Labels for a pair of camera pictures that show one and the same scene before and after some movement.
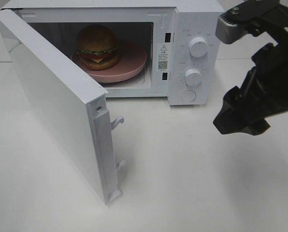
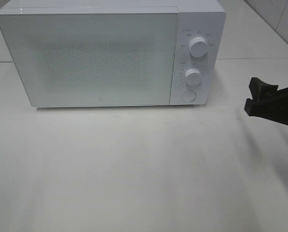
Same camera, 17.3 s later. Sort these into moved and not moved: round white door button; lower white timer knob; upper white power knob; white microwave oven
Moved: white microwave oven
Not moved: upper white power knob; round white door button; lower white timer knob
